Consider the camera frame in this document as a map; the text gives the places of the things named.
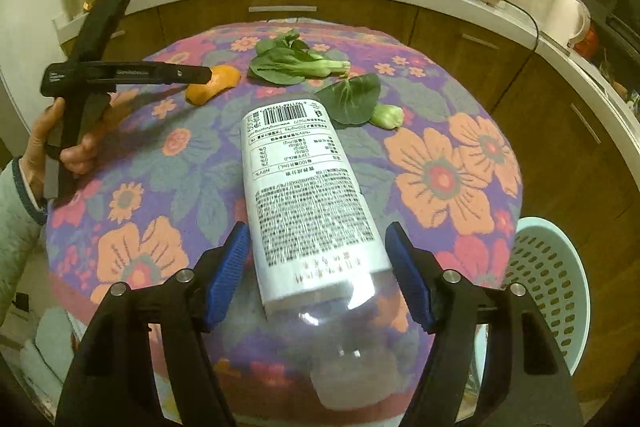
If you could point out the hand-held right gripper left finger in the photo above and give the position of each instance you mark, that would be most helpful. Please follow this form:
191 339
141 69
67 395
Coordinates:
227 282

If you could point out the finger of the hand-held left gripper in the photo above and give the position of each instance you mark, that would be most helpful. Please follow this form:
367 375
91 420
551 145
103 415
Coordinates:
182 75

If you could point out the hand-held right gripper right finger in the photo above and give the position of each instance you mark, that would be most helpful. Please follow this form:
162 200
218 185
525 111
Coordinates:
410 282

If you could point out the orange peel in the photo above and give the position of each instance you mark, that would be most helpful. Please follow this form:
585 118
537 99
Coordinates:
226 79

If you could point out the clear bottle with white label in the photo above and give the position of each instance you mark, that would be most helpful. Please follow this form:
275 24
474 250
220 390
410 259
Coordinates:
300 207

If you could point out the light blue plastic basket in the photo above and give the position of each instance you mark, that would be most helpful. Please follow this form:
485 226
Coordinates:
545 287

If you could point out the person's left forearm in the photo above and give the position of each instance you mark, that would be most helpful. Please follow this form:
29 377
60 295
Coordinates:
15 247

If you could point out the person's left hand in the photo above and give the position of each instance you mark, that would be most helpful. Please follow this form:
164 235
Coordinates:
37 152

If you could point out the leafy bok choy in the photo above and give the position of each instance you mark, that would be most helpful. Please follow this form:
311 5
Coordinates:
280 64

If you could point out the floral tablecloth round table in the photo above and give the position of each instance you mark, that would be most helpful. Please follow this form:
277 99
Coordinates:
440 177

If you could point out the bok choy leaf with stem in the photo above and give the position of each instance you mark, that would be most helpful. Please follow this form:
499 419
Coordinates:
352 102

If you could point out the red bowl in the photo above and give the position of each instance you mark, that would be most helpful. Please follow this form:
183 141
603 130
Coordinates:
587 43

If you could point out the white electric kettle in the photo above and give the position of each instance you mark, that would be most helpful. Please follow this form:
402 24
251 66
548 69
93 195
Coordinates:
570 19

